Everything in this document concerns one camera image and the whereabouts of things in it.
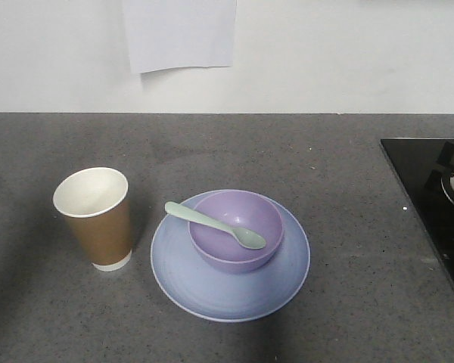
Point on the purple plastic bowl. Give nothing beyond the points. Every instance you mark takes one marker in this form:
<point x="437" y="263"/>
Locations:
<point x="239" y="209"/>

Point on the light blue plastic plate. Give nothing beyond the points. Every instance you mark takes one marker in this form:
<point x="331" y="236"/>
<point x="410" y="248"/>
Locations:
<point x="204" y="291"/>

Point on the brown paper cup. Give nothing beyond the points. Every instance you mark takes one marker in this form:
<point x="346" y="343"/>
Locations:
<point x="95" y="205"/>

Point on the mint green plastic spoon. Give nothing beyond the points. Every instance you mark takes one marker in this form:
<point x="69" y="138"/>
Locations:
<point x="245" y="237"/>

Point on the white paper sheet on wall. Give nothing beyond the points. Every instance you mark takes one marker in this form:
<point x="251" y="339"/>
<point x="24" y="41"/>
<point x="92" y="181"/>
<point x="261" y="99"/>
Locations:
<point x="165" y="34"/>

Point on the black glass gas stove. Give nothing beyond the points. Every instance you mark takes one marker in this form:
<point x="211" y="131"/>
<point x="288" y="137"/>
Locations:
<point x="420" y="164"/>

